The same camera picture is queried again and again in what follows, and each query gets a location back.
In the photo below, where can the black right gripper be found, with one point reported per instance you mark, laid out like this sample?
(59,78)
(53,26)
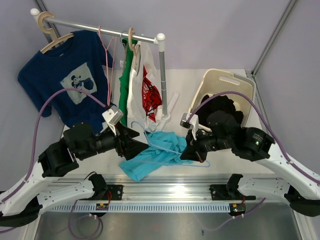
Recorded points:
(195,153)

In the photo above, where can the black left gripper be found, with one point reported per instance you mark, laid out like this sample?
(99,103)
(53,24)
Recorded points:
(132,147)

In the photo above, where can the light blue t shirt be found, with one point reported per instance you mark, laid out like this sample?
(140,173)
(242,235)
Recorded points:
(165,150)

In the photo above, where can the black t shirt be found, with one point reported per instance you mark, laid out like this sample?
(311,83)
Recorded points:
(220,103)

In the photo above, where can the pink wire hanger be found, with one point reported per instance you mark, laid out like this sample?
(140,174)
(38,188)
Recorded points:
(109,67)

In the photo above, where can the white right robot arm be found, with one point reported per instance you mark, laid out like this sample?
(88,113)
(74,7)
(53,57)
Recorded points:
(295,185)

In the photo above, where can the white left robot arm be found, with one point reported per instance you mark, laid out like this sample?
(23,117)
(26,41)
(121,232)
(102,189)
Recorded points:
(29,198)

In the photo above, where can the white printed t shirt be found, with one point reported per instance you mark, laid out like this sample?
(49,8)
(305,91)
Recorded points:
(144,103)

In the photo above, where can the green t shirt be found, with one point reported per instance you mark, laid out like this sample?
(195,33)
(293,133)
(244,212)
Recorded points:
(124,81)

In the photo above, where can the navy blue t shirt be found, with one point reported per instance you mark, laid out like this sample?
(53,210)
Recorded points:
(76,65)

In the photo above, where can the beige wooden hanger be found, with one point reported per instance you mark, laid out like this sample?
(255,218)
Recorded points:
(135,48)
(55,39)

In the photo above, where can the cream laundry basket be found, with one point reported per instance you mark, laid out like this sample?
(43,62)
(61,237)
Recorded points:
(215,81)

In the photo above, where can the metal clothes rack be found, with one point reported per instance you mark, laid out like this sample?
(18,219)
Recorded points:
(159,40)

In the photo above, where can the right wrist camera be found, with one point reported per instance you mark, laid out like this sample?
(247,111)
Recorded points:
(189,121)

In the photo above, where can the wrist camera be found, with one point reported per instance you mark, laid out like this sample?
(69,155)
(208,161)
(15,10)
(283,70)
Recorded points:
(112,116)
(189,121)

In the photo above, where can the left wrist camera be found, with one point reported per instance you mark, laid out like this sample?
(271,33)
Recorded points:
(112,116)

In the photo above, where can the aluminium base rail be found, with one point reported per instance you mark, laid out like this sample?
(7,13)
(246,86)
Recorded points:
(187,188)

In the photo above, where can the white slotted cable duct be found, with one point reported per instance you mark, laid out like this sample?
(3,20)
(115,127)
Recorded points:
(144,208)

